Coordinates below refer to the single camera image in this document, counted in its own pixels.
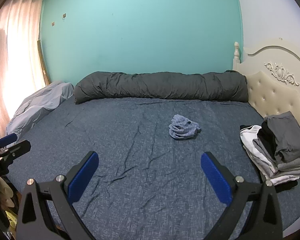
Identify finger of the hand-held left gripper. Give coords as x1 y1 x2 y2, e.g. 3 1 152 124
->
0 133 18 153
0 140 32 167

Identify cream tufted headboard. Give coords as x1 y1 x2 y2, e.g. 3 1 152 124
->
232 39 300 155

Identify pink curtain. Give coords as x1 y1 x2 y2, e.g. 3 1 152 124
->
0 0 47 140

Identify yellow cloth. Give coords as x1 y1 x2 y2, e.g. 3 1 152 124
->
4 209 18 229

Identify carved headboard ornament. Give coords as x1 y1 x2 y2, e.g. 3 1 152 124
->
264 61 300 86

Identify bed with blue sheet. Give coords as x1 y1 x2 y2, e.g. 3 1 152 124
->
5 97 300 240

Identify white shirt with black collar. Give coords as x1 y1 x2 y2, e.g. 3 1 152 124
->
240 124 300 186

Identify cream bedpost finial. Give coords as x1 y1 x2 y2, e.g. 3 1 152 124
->
232 42 241 72

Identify dark grey rolled duvet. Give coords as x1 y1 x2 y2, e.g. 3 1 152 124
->
73 70 249 105

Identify wooden window frame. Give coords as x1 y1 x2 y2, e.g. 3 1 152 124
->
37 39 52 84

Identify blue plaid shorts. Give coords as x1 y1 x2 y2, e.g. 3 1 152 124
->
169 114 202 141

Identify light grey folded garment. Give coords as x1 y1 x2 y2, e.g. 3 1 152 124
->
252 137 300 178

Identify black folded garment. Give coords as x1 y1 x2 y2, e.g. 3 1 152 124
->
257 121 278 160

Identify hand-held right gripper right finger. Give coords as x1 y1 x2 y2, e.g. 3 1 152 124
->
201 151 283 240

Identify light blue blanket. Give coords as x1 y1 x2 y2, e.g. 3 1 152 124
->
5 81 75 137

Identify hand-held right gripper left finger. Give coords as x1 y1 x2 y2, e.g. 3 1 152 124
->
16 151 99 240

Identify beige objects beside bed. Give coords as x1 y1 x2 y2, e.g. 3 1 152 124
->
0 175 19 209

